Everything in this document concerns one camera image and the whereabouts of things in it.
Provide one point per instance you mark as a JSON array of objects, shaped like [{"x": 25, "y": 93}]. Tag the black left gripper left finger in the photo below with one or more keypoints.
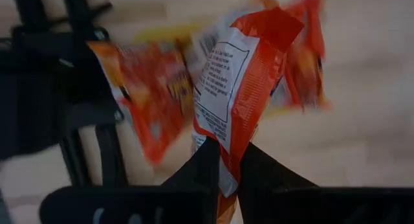
[{"x": 181, "y": 201}]

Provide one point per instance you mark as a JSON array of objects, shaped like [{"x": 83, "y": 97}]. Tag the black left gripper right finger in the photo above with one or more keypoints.
[{"x": 275, "y": 198}]

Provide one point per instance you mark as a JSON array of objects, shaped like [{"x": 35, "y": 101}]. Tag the orange Saucy Noods pack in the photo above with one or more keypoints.
[
  {"x": 246, "y": 97},
  {"x": 152, "y": 97},
  {"x": 307, "y": 62}
]

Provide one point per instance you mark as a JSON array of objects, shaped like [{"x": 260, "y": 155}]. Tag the translucent yellow plastic bin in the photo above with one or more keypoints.
[{"x": 168, "y": 33}]

